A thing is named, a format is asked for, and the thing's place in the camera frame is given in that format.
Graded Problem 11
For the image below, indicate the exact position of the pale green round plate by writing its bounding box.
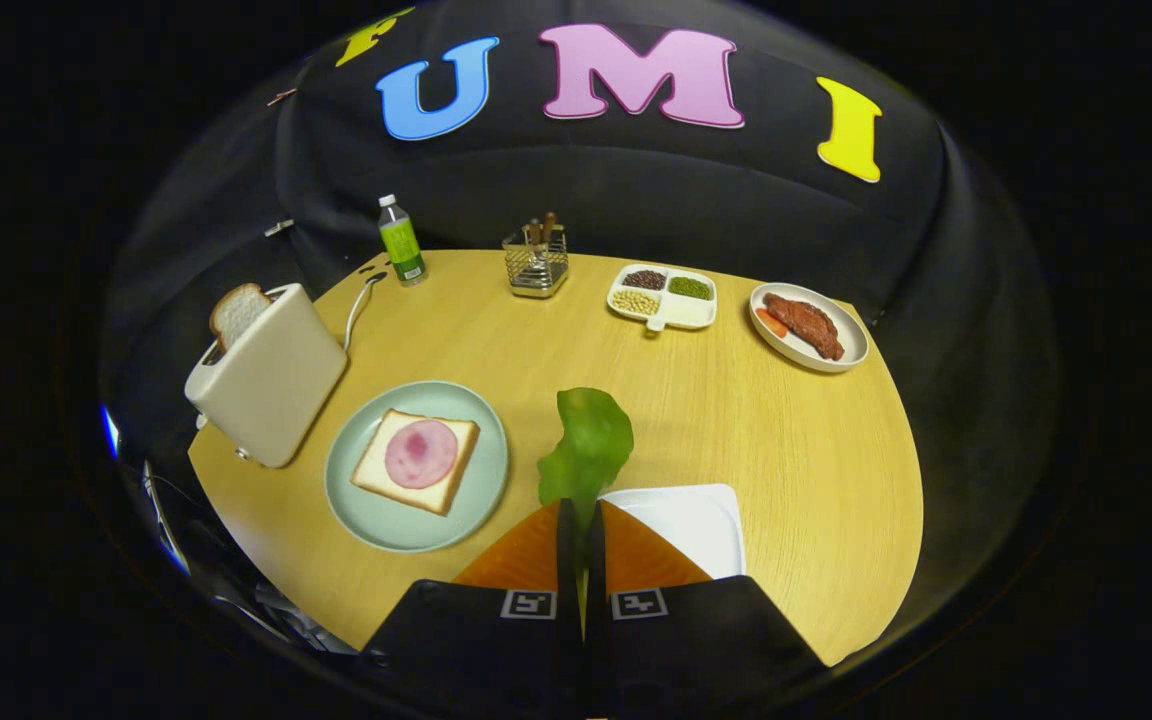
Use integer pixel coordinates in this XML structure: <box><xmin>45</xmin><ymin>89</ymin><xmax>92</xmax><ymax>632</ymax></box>
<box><xmin>324</xmin><ymin>380</ymin><xmax>510</xmax><ymax>553</ymax></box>

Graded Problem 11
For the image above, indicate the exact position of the white round plate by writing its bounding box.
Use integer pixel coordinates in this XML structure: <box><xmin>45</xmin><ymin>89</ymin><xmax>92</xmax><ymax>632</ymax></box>
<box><xmin>749</xmin><ymin>282</ymin><xmax>870</xmax><ymax>374</ymax></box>

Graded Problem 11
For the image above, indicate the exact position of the green lettuce leaf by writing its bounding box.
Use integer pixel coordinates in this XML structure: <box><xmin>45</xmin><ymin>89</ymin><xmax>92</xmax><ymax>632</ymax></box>
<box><xmin>537</xmin><ymin>387</ymin><xmax>635</xmax><ymax>531</ymax></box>

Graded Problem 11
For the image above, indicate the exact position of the bread slice under ham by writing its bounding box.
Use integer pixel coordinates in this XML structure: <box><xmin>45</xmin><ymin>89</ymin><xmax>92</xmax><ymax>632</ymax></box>
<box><xmin>350</xmin><ymin>407</ymin><xmax>482</xmax><ymax>517</ymax></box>

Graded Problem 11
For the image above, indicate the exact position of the plain toast bread slice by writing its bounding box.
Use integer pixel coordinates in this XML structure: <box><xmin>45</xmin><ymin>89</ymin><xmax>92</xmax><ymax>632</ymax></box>
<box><xmin>209</xmin><ymin>283</ymin><xmax>272</xmax><ymax>351</ymax></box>

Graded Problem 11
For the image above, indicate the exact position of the white divided bean dish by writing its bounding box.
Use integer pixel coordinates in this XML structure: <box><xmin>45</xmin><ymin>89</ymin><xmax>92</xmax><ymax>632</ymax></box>
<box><xmin>606</xmin><ymin>264</ymin><xmax>718</xmax><ymax>332</ymax></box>

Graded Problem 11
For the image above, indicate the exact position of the brown meat piece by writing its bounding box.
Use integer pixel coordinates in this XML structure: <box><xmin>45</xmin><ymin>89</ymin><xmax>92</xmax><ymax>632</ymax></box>
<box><xmin>762</xmin><ymin>292</ymin><xmax>846</xmax><ymax>362</ymax></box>

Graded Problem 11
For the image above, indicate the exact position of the metal wire utensil holder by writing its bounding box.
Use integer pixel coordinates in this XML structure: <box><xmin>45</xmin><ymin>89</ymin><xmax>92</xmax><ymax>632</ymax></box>
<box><xmin>502</xmin><ymin>222</ymin><xmax>570</xmax><ymax>300</ymax></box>

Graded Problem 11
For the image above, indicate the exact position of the green label plastic bottle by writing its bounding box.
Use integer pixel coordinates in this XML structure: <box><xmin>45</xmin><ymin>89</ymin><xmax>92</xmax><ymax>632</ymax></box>
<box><xmin>378</xmin><ymin>194</ymin><xmax>429</xmax><ymax>288</ymax></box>

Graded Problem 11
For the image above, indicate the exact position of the black backdrop cloth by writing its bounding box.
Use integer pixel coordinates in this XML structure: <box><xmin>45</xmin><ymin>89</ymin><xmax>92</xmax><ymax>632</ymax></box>
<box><xmin>101</xmin><ymin>0</ymin><xmax>1062</xmax><ymax>641</ymax></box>

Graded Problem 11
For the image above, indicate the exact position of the white square plate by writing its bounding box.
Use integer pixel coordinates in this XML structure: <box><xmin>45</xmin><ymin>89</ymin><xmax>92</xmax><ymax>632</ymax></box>
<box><xmin>598</xmin><ymin>483</ymin><xmax>747</xmax><ymax>581</ymax></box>

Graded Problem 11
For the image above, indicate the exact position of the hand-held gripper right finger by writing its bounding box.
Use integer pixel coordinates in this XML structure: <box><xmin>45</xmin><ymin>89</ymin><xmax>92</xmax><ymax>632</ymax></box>
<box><xmin>584</xmin><ymin>498</ymin><xmax>827</xmax><ymax>720</ymax></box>

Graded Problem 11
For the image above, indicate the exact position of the pink ham slice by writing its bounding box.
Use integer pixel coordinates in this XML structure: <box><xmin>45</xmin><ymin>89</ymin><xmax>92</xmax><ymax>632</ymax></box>
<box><xmin>384</xmin><ymin>418</ymin><xmax>460</xmax><ymax>491</ymax></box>

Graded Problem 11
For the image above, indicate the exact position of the white toaster cable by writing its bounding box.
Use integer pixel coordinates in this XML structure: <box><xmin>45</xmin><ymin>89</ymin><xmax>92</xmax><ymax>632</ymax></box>
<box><xmin>343</xmin><ymin>272</ymin><xmax>389</xmax><ymax>353</ymax></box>

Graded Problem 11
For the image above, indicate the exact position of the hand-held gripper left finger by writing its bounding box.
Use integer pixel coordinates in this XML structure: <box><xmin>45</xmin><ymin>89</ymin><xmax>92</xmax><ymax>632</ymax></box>
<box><xmin>354</xmin><ymin>498</ymin><xmax>587</xmax><ymax>720</ymax></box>

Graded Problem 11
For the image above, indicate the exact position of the white toaster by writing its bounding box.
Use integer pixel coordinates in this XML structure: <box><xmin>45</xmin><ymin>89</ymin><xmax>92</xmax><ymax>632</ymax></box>
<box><xmin>184</xmin><ymin>283</ymin><xmax>349</xmax><ymax>469</ymax></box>

